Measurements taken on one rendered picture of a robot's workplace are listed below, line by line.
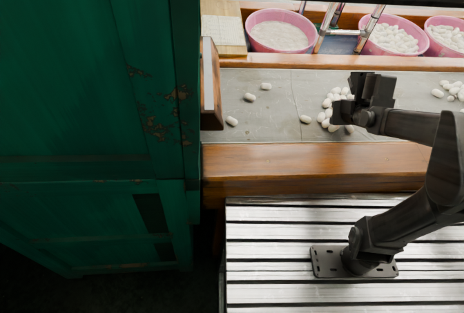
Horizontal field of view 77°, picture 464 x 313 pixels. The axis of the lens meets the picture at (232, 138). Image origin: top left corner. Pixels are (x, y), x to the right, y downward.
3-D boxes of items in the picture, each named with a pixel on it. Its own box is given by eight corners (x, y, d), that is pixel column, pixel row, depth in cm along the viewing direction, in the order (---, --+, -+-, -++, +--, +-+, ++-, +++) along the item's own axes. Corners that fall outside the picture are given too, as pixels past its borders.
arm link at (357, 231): (355, 223, 59) (360, 251, 56) (397, 228, 60) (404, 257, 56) (342, 233, 65) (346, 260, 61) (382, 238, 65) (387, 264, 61)
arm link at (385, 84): (355, 72, 69) (379, 70, 57) (390, 77, 69) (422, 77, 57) (344, 120, 71) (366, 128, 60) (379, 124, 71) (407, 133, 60)
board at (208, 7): (247, 57, 95) (247, 54, 94) (201, 56, 93) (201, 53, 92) (238, 3, 114) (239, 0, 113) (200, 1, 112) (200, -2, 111)
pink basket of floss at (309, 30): (322, 52, 115) (331, 31, 107) (282, 83, 102) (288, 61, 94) (271, 22, 124) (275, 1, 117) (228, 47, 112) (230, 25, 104)
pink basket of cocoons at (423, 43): (429, 65, 116) (445, 45, 108) (379, 81, 107) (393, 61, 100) (382, 28, 129) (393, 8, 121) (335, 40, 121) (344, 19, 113)
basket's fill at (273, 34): (311, 68, 107) (315, 55, 103) (250, 66, 105) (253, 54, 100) (298, 32, 120) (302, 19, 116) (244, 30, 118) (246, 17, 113)
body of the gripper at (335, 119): (331, 99, 77) (345, 102, 70) (366, 99, 78) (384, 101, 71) (329, 124, 78) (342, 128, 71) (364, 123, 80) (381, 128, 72)
